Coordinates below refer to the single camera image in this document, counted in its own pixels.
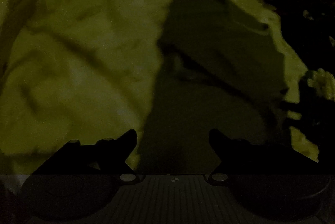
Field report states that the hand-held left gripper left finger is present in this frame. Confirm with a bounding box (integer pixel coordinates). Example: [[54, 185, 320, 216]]
[[34, 129, 138, 175]]

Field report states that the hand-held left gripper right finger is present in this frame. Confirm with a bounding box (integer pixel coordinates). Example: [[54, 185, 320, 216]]
[[209, 128, 319, 175]]

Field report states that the dark dotted small garment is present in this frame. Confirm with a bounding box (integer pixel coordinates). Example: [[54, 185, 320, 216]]
[[136, 0, 291, 175]]

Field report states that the light printed blanket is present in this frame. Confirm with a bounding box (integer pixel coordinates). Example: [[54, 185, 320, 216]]
[[0, 0, 335, 175]]

